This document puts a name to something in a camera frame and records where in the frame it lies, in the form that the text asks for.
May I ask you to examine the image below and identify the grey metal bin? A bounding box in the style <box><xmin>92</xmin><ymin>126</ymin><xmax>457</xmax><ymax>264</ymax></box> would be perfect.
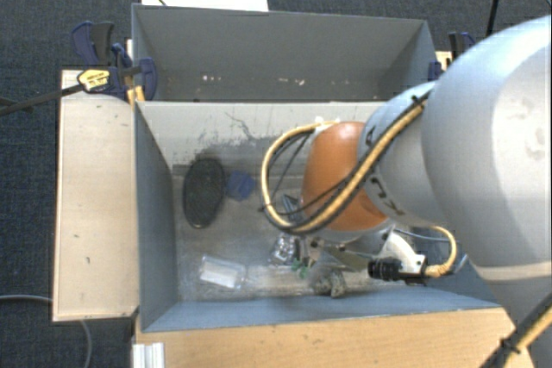
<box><xmin>130</xmin><ymin>3</ymin><xmax>504</xmax><ymax>334</ymax></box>

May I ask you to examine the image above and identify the black oval mesh object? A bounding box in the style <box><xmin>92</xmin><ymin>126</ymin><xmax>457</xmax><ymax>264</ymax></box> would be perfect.
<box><xmin>182</xmin><ymin>158</ymin><xmax>226</xmax><ymax>229</ymax></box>

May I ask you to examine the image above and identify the mottled grey-green object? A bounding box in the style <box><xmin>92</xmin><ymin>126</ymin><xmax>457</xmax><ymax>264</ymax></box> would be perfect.
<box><xmin>310</xmin><ymin>268</ymin><xmax>348</xmax><ymax>299</ymax></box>

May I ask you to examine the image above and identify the small blue crumpled object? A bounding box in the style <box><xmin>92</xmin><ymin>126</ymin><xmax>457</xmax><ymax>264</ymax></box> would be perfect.
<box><xmin>224</xmin><ymin>170</ymin><xmax>256</xmax><ymax>202</ymax></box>

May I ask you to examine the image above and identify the pale wood board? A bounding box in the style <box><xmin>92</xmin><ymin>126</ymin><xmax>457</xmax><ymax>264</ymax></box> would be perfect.
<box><xmin>52</xmin><ymin>70</ymin><xmax>140</xmax><ymax>322</ymax></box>

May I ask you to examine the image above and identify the black cylinder on white bracket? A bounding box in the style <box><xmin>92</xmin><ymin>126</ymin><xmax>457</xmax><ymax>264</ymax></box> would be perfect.
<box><xmin>367</xmin><ymin>229</ymin><xmax>428</xmax><ymax>285</ymax></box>

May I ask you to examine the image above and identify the clear plastic object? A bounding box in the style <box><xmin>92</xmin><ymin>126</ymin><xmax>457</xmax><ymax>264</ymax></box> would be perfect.
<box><xmin>199</xmin><ymin>255</ymin><xmax>248</xmax><ymax>290</ymax></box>

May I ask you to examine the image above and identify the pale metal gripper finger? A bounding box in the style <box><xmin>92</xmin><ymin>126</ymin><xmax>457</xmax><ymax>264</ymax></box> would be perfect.
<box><xmin>277</xmin><ymin>234</ymin><xmax>300</xmax><ymax>252</ymax></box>
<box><xmin>270</xmin><ymin>247</ymin><xmax>297</xmax><ymax>265</ymax></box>

